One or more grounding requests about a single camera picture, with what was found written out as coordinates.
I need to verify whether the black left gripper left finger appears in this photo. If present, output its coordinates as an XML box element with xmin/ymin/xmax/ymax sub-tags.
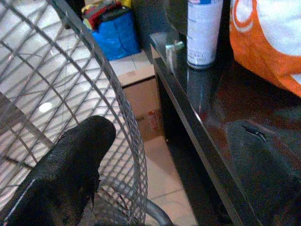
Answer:
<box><xmin>4</xmin><ymin>115</ymin><xmax>117</xmax><ymax>226</ymax></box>

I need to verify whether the white spray can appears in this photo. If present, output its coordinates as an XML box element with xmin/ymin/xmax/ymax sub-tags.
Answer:
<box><xmin>186</xmin><ymin>0</ymin><xmax>223</xmax><ymax>70</ymax></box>

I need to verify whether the blue plastic bag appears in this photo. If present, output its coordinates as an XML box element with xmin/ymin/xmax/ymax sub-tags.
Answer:
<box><xmin>90</xmin><ymin>11</ymin><xmax>142</xmax><ymax>61</ymax></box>

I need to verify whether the orange and white plastic bag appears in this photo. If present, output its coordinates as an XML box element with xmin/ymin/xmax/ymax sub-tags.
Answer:
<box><xmin>229</xmin><ymin>0</ymin><xmax>301</xmax><ymax>97</ymax></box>

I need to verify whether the black glossy table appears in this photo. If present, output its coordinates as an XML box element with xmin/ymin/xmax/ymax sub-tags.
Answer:
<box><xmin>150</xmin><ymin>32</ymin><xmax>301</xmax><ymax>226</ymax></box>

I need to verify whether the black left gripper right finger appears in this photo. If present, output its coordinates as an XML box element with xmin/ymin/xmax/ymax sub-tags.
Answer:
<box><xmin>224</xmin><ymin>120</ymin><xmax>301</xmax><ymax>226</ymax></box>

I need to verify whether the brown cardboard box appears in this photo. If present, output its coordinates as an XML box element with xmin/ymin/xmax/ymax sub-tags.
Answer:
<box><xmin>117</xmin><ymin>64</ymin><xmax>165</xmax><ymax>142</ymax></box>

